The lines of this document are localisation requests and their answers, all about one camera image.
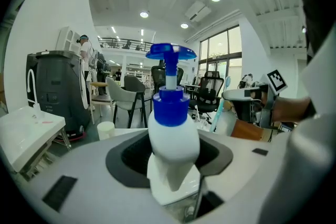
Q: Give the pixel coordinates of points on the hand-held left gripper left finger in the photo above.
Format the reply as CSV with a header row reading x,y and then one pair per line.
x,y
157,183

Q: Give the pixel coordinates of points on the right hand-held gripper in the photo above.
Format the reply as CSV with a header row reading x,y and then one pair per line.
x,y
267,105

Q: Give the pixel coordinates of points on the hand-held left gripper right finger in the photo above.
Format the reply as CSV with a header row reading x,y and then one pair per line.
x,y
193,183

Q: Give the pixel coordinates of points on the white blue pump bottle item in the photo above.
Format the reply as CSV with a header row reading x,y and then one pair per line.
x,y
173,136

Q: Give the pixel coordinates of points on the person's right forearm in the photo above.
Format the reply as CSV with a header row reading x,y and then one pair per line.
x,y
291,110

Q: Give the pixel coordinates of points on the small pink item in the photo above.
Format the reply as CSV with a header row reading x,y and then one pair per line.
x,y
47,122

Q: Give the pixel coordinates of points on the brown box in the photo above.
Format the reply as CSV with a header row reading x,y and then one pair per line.
x,y
246,129

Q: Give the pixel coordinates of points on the light blue toothbrush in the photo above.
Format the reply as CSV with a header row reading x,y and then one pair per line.
x,y
220,110

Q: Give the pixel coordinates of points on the black mesh office chair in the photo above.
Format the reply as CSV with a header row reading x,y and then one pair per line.
x,y
210,91

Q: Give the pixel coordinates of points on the person's white shirt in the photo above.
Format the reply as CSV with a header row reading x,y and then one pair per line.
x,y
307,165

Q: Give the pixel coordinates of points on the large framed window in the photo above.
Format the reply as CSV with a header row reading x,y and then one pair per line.
x,y
223,47

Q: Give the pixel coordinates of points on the white cylindrical cup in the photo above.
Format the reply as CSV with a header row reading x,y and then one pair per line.
x,y
105,130

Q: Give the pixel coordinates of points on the light grey armchair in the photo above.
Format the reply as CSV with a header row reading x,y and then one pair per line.
x,y
121,98

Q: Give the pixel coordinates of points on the dark grey dining chair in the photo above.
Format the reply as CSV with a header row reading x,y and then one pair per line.
x,y
134,85

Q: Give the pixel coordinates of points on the wooden seat white stool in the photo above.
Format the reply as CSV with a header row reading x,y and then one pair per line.
x,y
101,99

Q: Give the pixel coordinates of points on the black high-back office chair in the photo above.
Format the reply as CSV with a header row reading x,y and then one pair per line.
x,y
158,76

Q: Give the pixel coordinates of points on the ceiling air conditioner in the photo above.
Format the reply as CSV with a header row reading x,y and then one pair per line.
x,y
198,11

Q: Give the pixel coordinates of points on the dark grey floor machine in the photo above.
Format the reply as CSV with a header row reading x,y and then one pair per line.
x,y
57,91

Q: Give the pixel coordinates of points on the black balcony railing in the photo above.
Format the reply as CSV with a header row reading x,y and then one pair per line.
x,y
123,44

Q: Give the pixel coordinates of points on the white curved faucet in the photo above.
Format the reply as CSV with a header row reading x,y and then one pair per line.
x,y
29,78

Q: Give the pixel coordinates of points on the white arched cabinet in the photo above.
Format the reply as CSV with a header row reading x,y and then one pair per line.
x,y
68,39

